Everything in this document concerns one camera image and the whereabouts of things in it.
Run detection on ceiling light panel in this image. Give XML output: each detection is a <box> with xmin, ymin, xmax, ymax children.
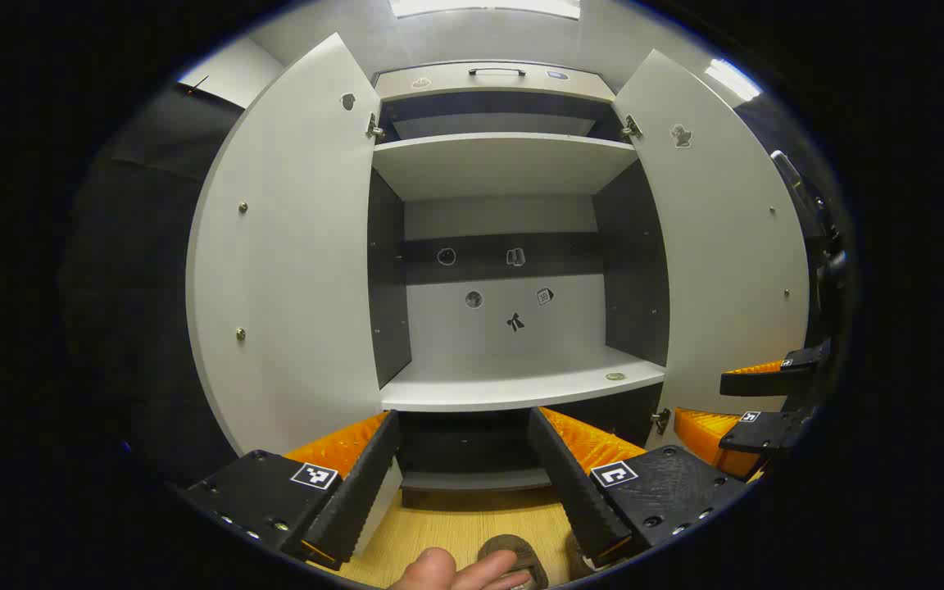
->
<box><xmin>388</xmin><ymin>0</ymin><xmax>582</xmax><ymax>20</ymax></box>
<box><xmin>706</xmin><ymin>57</ymin><xmax>761</xmax><ymax>102</ymax></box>

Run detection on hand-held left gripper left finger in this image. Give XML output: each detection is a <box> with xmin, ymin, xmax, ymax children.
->
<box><xmin>179</xmin><ymin>410</ymin><xmax>402</xmax><ymax>572</ymax></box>

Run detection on grey cabinet door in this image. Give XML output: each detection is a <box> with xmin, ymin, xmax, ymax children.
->
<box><xmin>185</xmin><ymin>33</ymin><xmax>404</xmax><ymax>558</ymax></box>
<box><xmin>611</xmin><ymin>49</ymin><xmax>811</xmax><ymax>447</ymax></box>

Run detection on grey shoe cabinet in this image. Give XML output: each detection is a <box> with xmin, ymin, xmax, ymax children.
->
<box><xmin>365</xmin><ymin>59</ymin><xmax>674</xmax><ymax>513</ymax></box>

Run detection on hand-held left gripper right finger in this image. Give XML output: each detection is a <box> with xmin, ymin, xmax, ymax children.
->
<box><xmin>528</xmin><ymin>406</ymin><xmax>750</xmax><ymax>568</ymax></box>

